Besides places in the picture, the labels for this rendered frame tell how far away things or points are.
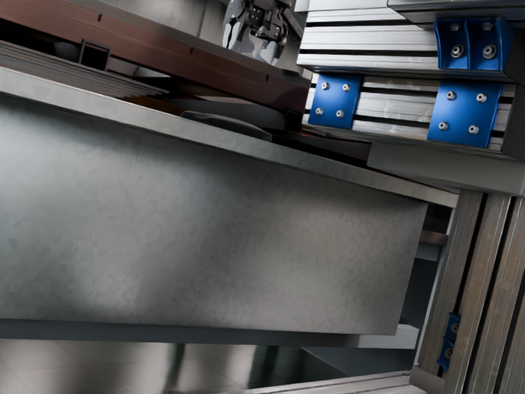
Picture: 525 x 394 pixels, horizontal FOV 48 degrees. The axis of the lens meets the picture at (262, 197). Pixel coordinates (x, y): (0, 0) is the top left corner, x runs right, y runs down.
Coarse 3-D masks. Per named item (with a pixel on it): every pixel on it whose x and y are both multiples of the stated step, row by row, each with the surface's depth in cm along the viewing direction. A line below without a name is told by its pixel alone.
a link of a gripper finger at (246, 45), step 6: (234, 30) 132; (246, 30) 133; (234, 36) 132; (246, 36) 134; (234, 42) 132; (240, 42) 132; (246, 42) 134; (252, 42) 135; (234, 48) 132; (240, 48) 133; (246, 48) 134; (252, 48) 135
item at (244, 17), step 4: (244, 12) 130; (248, 12) 130; (240, 16) 131; (244, 16) 130; (248, 16) 131; (240, 20) 131; (244, 20) 130; (248, 20) 130; (240, 24) 131; (244, 24) 130; (240, 28) 131; (244, 28) 130; (240, 32) 131; (244, 32) 132; (240, 36) 131; (240, 40) 132
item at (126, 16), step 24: (72, 0) 102; (96, 0) 104; (0, 24) 134; (144, 24) 110; (216, 48) 119; (120, 72) 174; (144, 72) 170; (264, 72) 126; (288, 72) 130; (216, 96) 175
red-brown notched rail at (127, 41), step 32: (0, 0) 92; (32, 0) 94; (64, 0) 97; (64, 32) 98; (96, 32) 101; (128, 32) 104; (160, 64) 108; (192, 64) 112; (224, 64) 116; (256, 96) 121; (288, 96) 125
